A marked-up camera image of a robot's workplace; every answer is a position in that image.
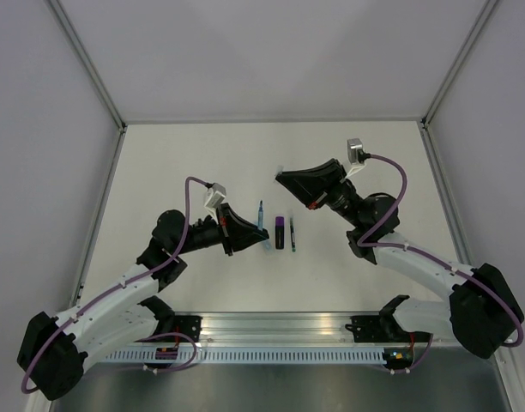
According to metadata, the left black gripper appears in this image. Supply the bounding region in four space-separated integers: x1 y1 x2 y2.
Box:
175 203 269 257

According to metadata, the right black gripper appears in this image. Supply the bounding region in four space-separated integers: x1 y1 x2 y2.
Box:
275 159 363 229

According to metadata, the blue marker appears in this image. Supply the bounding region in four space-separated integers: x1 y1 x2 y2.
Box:
262 239 273 252

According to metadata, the slim blue pen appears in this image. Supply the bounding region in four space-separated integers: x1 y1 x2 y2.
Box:
256 200 264 230

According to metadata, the black purple highlighter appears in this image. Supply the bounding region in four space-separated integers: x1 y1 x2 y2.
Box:
275 225 285 250

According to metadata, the green pen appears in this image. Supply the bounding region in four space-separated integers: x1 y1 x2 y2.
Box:
289 216 296 252

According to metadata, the purple highlighter cap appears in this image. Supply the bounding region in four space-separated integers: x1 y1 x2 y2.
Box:
275 215 285 227

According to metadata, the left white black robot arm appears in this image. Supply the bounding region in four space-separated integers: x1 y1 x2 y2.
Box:
17 203 269 401

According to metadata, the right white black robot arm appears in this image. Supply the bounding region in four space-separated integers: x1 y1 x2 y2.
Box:
275 156 524 359

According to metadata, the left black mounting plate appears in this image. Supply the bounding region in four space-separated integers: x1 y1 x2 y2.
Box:
172 315 202 342

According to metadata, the black mounting plate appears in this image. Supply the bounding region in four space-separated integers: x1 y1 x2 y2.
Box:
345 315 431 343
172 315 202 342

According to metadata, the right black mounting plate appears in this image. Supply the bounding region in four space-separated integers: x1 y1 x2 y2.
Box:
345 315 431 343

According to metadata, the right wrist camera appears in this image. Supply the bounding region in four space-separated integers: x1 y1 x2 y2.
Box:
344 138 370 179

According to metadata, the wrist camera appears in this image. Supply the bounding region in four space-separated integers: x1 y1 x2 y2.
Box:
203 183 226 220
344 138 370 179

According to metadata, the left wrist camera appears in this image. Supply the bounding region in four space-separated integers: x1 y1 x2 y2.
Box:
203 183 226 220

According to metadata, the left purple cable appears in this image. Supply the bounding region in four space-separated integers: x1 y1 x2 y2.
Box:
21 176 214 395

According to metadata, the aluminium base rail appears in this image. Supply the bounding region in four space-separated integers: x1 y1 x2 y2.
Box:
124 312 456 345

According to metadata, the white slotted cable duct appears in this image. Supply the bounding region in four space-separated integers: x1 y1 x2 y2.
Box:
103 344 386 366

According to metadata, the right aluminium frame post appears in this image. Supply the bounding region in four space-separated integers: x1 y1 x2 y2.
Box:
420 0 501 129

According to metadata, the aluminium frame post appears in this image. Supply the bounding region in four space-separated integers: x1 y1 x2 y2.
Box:
45 0 127 133
420 0 501 129

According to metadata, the left aluminium frame post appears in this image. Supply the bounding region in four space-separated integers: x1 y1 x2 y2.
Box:
45 0 127 133

